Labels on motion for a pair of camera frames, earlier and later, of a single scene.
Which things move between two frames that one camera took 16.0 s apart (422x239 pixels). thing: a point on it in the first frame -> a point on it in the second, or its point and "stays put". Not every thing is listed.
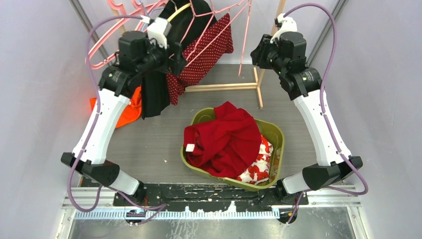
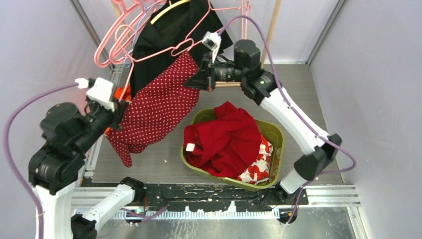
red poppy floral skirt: (259, 172) stays put
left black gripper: (175, 66) -> (114, 113)
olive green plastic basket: (272, 133) stays put
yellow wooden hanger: (187, 5) -> (171, 5)
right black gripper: (258, 55) -> (204, 78)
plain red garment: (225, 145) stays put
